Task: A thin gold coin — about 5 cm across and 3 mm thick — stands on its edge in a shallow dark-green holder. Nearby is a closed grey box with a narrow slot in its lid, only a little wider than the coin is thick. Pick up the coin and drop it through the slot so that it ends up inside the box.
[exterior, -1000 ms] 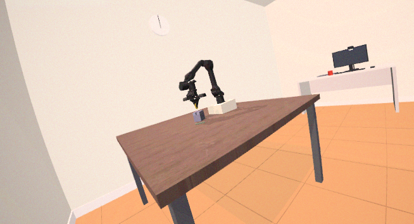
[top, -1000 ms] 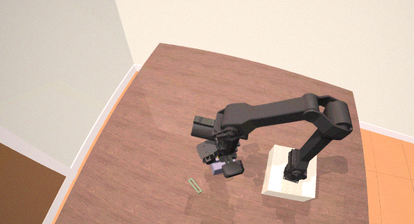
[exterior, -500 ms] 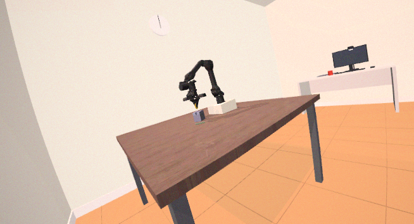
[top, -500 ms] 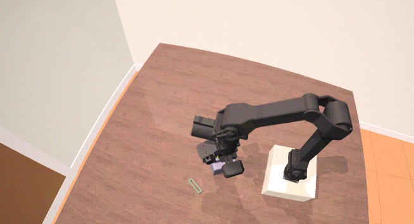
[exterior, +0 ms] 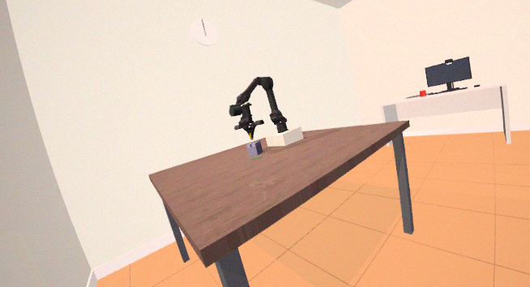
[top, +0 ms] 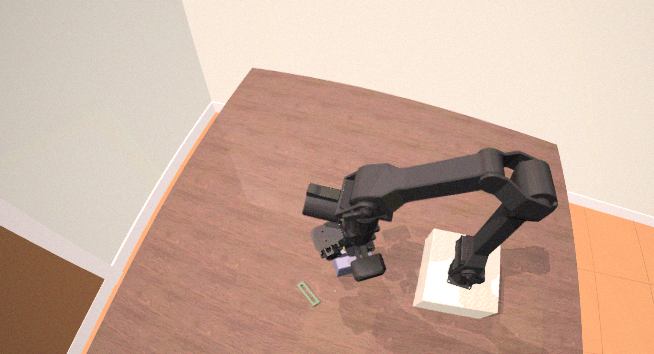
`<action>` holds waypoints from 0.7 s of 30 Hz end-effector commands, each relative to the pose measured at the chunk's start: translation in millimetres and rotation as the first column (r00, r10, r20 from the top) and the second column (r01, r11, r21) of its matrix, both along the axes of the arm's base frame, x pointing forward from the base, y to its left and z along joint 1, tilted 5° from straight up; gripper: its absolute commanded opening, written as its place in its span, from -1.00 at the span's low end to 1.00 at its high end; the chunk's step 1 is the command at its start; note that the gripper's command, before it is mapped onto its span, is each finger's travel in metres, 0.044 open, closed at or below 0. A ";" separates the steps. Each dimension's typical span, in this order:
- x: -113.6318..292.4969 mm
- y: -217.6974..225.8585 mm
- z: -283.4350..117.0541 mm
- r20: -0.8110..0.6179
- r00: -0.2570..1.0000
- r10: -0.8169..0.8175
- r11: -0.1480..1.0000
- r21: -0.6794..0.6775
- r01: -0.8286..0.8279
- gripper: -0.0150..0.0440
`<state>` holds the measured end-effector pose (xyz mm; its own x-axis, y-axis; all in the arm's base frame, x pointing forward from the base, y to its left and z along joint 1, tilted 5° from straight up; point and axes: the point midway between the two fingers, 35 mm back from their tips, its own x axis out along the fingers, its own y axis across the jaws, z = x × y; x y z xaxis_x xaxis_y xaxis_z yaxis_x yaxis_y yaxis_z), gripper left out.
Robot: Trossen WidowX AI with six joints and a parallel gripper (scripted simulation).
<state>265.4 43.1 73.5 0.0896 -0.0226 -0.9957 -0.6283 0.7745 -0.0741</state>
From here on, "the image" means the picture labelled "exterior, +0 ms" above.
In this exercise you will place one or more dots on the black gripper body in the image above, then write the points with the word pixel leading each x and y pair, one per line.
pixel 252 123

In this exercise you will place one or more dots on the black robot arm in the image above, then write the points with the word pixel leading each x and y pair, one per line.
pixel 276 116

